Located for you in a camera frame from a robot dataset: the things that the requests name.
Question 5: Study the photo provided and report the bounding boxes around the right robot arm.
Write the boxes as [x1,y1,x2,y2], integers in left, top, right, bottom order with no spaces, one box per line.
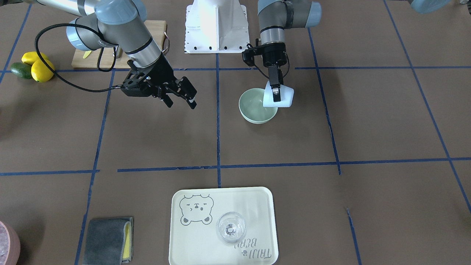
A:
[34,0,197,109]

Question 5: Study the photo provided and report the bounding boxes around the light blue plastic cup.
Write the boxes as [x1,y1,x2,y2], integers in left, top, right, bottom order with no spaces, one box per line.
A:
[263,81,294,107]

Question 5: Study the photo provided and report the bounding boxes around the cream bear tray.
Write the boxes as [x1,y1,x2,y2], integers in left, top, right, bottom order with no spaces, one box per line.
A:
[169,187,279,265]

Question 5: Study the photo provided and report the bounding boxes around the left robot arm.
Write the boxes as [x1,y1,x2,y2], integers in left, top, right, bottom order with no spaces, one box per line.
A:
[242,0,322,107]

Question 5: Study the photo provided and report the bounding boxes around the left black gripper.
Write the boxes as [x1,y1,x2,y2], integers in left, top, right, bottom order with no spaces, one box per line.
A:
[241,42,288,102]

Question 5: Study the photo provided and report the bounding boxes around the green lime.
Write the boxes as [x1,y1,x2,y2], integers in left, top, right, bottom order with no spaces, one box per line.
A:
[10,62,32,80]

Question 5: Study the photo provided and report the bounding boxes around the wooden cutting board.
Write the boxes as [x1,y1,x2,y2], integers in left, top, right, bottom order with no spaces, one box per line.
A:
[72,20,167,69]

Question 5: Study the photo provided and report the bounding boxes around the clear wine glass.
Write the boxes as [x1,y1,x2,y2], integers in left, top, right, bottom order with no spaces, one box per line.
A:
[216,212,247,244]

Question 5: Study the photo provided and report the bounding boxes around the light green bowl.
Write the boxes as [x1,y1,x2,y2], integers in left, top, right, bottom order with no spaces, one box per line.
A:
[238,88,278,124]

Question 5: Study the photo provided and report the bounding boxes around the yellow lemon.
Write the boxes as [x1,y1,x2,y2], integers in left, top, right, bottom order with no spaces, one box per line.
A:
[21,51,53,67]
[31,59,54,83]

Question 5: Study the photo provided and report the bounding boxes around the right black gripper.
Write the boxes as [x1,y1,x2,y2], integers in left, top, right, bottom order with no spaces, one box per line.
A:
[121,58,197,109]

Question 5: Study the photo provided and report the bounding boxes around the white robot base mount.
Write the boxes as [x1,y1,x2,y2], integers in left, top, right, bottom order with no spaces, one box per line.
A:
[184,0,249,54]

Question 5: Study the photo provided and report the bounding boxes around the pink bowl of ice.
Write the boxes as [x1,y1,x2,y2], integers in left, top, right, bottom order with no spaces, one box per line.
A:
[0,221,21,265]

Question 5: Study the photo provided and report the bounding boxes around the yellow plastic knife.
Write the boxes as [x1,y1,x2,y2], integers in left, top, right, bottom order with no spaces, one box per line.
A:
[82,50,92,59]

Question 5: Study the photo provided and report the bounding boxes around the grey yellow folded cloth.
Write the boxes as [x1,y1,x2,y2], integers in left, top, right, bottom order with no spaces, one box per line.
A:
[82,216,134,265]

